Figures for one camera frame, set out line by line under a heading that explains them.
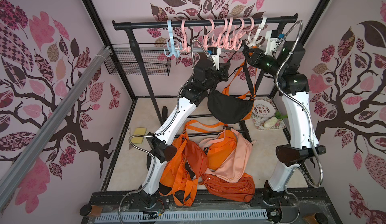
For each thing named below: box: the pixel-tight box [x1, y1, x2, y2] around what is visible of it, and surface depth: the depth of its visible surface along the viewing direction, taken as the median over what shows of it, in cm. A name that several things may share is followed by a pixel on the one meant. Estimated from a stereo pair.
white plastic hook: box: [247, 16, 268, 48], surface depth 62 cm
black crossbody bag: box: [207, 58, 265, 125], surface depth 87 cm
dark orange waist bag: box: [198, 172, 256, 203], surface depth 75 cm
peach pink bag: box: [198, 128, 257, 183], surface depth 81 cm
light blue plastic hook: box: [163, 19, 182, 58], surface depth 57 cm
